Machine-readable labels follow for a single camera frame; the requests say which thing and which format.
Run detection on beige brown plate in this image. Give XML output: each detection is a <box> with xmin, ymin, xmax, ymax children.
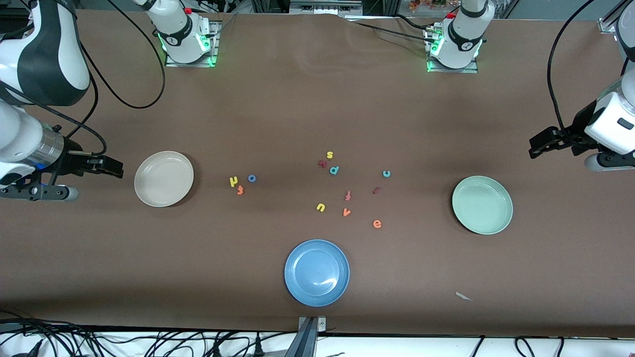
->
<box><xmin>134</xmin><ymin>151</ymin><xmax>194</xmax><ymax>207</ymax></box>

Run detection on pale green plate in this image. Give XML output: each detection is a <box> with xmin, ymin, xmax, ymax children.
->
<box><xmin>451</xmin><ymin>176</ymin><xmax>513</xmax><ymax>235</ymax></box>

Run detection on orange artificial flowers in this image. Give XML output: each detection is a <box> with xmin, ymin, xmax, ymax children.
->
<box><xmin>409</xmin><ymin>0</ymin><xmax>459</xmax><ymax>13</ymax></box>

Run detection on brown table cover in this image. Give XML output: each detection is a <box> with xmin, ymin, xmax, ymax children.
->
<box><xmin>0</xmin><ymin>9</ymin><xmax>635</xmax><ymax>339</ymax></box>

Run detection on blue plate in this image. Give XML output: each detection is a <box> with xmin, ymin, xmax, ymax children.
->
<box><xmin>284</xmin><ymin>239</ymin><xmax>350</xmax><ymax>307</ymax></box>

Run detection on grey power strip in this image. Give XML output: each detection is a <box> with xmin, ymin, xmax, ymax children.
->
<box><xmin>290</xmin><ymin>0</ymin><xmax>363</xmax><ymax>15</ymax></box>

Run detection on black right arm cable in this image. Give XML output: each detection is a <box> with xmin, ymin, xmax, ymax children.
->
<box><xmin>0</xmin><ymin>0</ymin><xmax>167</xmax><ymax>157</ymax></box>

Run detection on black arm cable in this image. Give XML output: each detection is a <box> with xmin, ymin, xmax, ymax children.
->
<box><xmin>0</xmin><ymin>0</ymin><xmax>167</xmax><ymax>157</ymax></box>
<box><xmin>547</xmin><ymin>0</ymin><xmax>596</xmax><ymax>144</ymax></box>

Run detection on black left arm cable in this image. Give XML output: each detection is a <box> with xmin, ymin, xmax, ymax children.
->
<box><xmin>547</xmin><ymin>0</ymin><xmax>596</xmax><ymax>144</ymax></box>

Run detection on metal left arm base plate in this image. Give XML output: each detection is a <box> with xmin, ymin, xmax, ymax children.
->
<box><xmin>426</xmin><ymin>27</ymin><xmax>480</xmax><ymax>74</ymax></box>

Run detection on aluminium frame profile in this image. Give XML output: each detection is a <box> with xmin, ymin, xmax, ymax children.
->
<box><xmin>598</xmin><ymin>0</ymin><xmax>635</xmax><ymax>33</ymax></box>

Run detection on tangled black floor cables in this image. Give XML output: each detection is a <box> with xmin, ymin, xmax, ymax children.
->
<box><xmin>0</xmin><ymin>308</ymin><xmax>298</xmax><ymax>357</ymax></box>

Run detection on black base cable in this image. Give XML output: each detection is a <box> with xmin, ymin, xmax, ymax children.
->
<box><xmin>347</xmin><ymin>14</ymin><xmax>440</xmax><ymax>45</ymax></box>

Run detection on grey metal camera mount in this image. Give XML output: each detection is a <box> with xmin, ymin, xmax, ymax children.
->
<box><xmin>285</xmin><ymin>316</ymin><xmax>327</xmax><ymax>357</ymax></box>

